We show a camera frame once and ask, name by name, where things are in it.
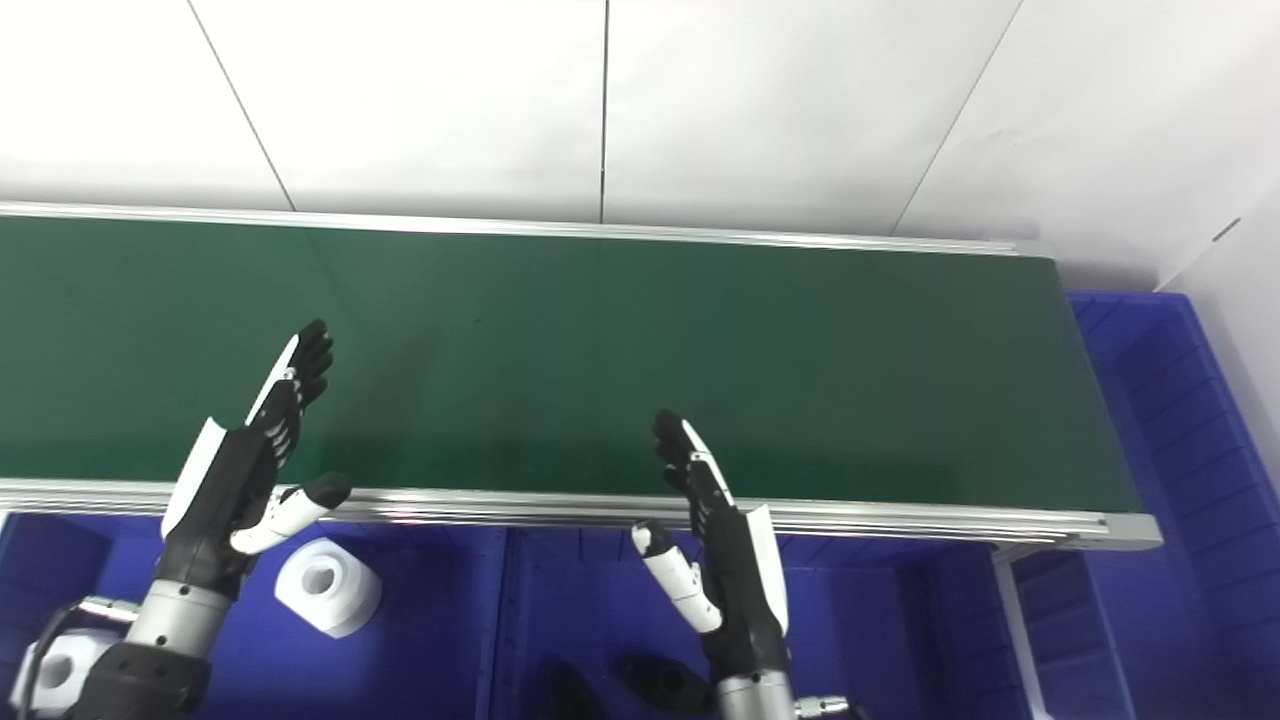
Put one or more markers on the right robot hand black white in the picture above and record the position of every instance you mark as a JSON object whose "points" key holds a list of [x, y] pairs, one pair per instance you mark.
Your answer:
{"points": [[745, 590]]}

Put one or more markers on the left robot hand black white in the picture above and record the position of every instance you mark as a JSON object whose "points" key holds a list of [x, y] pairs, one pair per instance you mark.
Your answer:
{"points": [[220, 500]]}

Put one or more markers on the white cylindrical part with hole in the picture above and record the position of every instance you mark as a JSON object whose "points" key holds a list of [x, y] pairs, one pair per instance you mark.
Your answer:
{"points": [[350, 600], [50, 675]]}

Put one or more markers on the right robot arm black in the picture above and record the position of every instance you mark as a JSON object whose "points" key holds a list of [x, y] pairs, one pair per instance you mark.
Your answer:
{"points": [[755, 698]]}

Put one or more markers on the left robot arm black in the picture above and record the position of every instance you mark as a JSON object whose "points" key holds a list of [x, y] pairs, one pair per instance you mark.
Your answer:
{"points": [[165, 630]]}

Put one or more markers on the black plastic part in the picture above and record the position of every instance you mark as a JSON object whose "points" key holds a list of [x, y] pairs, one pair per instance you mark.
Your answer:
{"points": [[570, 695], [660, 685]]}

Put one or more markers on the blue bin with black parts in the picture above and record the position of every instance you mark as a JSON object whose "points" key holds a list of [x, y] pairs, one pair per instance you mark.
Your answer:
{"points": [[880, 640]]}

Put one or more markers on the green conveyor belt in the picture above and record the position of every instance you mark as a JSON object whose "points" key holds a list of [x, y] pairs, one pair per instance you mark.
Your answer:
{"points": [[620, 360], [560, 507]]}

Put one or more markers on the blue bin with white parts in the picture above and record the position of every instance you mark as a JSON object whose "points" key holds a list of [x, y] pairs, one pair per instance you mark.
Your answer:
{"points": [[430, 620]]}

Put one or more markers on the empty blue bin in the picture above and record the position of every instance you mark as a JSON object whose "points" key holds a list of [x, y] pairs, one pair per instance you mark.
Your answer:
{"points": [[1180, 580]]}

